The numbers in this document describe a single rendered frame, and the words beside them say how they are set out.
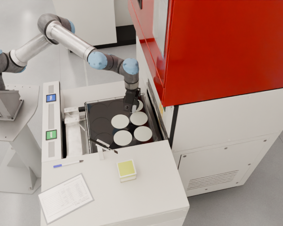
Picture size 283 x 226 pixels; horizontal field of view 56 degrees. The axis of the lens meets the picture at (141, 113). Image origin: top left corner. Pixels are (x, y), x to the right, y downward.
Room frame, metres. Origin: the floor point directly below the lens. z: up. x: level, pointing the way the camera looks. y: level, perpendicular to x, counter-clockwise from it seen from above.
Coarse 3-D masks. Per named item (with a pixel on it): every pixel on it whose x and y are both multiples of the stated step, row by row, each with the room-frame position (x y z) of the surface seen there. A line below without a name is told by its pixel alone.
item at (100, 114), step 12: (96, 108) 1.00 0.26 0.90; (108, 108) 1.00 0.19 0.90; (120, 108) 1.00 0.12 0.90; (144, 108) 1.00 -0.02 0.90; (96, 120) 0.91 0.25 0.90; (108, 120) 0.91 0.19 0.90; (96, 132) 0.83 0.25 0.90; (108, 132) 0.83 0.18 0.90; (132, 132) 0.83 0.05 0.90; (132, 144) 0.75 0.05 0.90
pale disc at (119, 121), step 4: (116, 116) 0.94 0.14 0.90; (120, 116) 0.94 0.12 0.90; (124, 116) 0.94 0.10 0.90; (112, 120) 0.91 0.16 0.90; (116, 120) 0.91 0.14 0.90; (120, 120) 0.91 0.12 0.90; (124, 120) 0.91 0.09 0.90; (128, 120) 0.91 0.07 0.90; (112, 124) 0.88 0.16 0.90; (116, 124) 0.88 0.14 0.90; (120, 124) 0.88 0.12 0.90; (124, 124) 0.88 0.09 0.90; (120, 128) 0.85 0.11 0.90
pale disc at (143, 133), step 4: (140, 128) 0.85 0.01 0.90; (144, 128) 0.85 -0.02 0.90; (148, 128) 0.85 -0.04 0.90; (136, 132) 0.83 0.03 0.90; (140, 132) 0.83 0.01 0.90; (144, 132) 0.83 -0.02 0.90; (148, 132) 0.83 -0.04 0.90; (136, 136) 0.80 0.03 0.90; (140, 136) 0.80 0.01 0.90; (144, 136) 0.80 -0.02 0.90; (148, 136) 0.80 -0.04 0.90; (140, 140) 0.77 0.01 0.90; (144, 140) 0.77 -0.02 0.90
